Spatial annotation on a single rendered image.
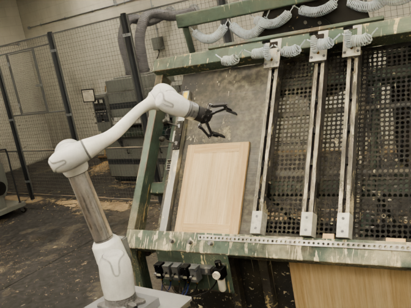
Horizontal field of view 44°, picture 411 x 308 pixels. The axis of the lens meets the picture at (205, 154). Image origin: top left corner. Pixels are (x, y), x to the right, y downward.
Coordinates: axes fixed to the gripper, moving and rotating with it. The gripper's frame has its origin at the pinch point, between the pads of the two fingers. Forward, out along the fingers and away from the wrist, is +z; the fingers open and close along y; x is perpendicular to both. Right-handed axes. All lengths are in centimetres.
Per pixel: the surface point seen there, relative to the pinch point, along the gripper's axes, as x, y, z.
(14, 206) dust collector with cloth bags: 449, -347, 18
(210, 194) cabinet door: 22, -51, 25
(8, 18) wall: 962, -208, -29
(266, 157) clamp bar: 6.8, -12.1, 36.6
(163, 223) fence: 29, -81, 10
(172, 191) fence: 40, -64, 11
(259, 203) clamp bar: -7, -35, 38
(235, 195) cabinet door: 9, -41, 33
